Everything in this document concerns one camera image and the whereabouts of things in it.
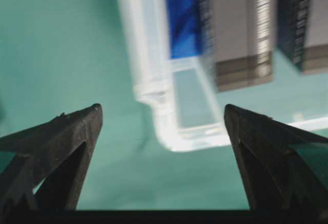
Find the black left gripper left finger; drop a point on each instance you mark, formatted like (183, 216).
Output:
(50, 161)

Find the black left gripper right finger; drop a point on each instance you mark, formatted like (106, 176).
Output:
(281, 166)

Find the black camera box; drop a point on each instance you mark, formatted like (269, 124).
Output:
(302, 34)
(240, 39)

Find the clear plastic storage case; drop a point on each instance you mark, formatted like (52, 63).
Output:
(186, 108)

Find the blue cloth in case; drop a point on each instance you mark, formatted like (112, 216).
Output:
(184, 28)

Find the green table cloth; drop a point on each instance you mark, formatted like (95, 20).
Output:
(64, 55)

